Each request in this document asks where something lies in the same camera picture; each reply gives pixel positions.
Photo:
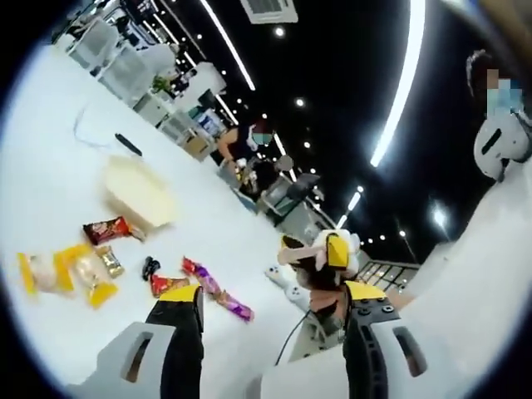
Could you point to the long ceiling light strip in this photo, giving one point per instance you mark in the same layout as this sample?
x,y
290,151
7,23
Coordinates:
x,y
228,43
409,83

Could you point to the white mesh chair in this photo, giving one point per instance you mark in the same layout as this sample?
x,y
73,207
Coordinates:
x,y
88,50
122,77

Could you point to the person's right hand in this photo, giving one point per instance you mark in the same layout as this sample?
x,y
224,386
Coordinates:
x,y
322,299

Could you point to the red snack food packet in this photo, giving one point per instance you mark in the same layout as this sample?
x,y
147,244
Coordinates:
x,y
168,284

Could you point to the white game controller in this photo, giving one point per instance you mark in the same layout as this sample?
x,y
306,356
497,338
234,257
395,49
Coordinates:
x,y
291,289

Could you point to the dark red snack food bar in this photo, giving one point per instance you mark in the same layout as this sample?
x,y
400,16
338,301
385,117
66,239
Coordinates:
x,y
108,230

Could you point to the potted plant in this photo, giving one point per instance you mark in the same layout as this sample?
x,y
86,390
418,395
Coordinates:
x,y
161,85

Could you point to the gold candy food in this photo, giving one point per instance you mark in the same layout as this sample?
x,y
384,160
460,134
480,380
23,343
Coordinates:
x,y
110,262

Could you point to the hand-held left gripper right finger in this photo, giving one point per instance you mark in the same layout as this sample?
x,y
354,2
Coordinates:
x,y
365,357

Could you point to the beige hexagonal container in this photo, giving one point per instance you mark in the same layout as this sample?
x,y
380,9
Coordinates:
x,y
139,191

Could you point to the ceiling air vent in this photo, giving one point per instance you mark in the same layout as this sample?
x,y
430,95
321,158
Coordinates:
x,y
272,10

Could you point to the black bar-shaped device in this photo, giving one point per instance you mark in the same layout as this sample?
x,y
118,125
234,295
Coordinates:
x,y
128,144

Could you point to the person's white shirt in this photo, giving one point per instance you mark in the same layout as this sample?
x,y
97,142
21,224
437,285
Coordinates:
x,y
457,291

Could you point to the cardboard box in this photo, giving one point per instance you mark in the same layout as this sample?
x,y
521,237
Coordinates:
x,y
196,149

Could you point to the yellow snack food packet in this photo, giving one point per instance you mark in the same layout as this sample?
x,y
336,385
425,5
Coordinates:
x,y
35,274
89,278

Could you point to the person's head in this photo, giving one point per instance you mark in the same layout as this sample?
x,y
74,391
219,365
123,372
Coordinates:
x,y
474,75

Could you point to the small red candy food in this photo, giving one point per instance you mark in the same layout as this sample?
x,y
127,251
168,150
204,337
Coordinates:
x,y
190,266

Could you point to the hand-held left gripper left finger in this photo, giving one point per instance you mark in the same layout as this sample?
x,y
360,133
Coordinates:
x,y
178,357

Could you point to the white chest-worn device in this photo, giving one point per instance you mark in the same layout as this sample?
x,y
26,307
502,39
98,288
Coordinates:
x,y
486,158

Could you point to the black clip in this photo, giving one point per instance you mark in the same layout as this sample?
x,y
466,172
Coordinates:
x,y
150,268

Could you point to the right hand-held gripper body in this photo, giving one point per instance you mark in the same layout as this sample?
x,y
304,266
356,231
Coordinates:
x,y
355,253

